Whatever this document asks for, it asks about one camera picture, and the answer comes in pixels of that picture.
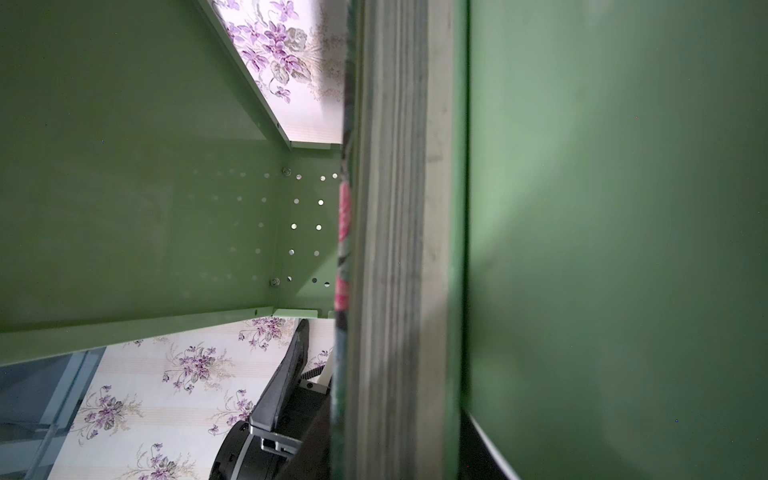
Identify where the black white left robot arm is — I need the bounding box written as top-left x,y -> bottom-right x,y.
209,319 -> 332,479

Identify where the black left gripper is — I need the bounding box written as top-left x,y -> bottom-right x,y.
239,319 -> 331,479

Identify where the green nature encyclopedia book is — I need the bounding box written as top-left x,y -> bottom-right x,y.
330,1 -> 468,479

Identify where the green metal bookshelf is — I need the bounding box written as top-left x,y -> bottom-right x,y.
1,1 -> 767,479

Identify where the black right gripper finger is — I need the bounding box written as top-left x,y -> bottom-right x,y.
459,411 -> 519,480

